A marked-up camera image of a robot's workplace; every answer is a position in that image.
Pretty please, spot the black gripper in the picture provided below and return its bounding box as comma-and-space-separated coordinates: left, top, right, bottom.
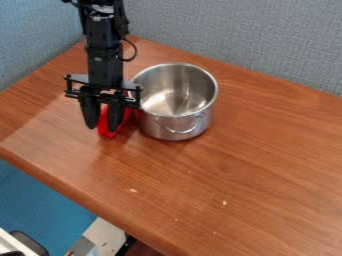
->
64, 46, 143, 132

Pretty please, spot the red star-shaped block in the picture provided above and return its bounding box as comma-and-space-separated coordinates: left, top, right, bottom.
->
96, 92, 134, 138

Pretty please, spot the stainless steel pot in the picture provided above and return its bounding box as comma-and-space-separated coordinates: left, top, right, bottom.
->
132, 62, 218, 141

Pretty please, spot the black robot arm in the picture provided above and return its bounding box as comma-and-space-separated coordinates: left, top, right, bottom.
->
62, 0, 142, 132

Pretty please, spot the white box under table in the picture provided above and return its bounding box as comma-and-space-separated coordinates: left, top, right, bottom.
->
64, 218, 126, 256

